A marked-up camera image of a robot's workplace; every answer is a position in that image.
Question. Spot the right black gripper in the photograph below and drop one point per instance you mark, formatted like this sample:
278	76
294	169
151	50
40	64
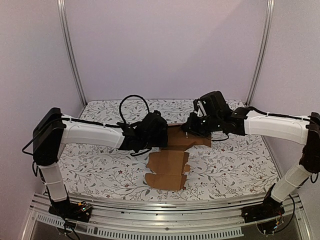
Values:
191	124

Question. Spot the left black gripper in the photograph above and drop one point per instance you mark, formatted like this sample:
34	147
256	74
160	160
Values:
163	142

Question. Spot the brown cardboard box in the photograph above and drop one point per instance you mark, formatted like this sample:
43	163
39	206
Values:
170	165

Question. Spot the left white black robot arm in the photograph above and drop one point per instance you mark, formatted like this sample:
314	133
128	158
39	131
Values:
56	130

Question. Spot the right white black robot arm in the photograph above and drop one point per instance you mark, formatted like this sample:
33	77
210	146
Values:
211	113

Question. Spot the floral patterned table mat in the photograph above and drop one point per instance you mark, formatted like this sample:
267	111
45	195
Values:
232	166

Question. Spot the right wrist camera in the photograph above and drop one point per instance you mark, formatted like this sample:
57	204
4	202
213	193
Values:
198	108

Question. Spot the aluminium front rail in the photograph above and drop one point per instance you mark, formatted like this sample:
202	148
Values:
115	219

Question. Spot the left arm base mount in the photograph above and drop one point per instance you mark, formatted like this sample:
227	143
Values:
65	209

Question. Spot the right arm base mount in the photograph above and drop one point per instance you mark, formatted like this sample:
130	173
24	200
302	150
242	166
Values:
265	210

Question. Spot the right aluminium frame post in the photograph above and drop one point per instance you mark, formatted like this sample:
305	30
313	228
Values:
270	5

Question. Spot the aluminium frame post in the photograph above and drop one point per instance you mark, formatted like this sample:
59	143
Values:
61	6
270	5

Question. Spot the left aluminium frame post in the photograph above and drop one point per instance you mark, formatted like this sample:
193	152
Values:
61	6

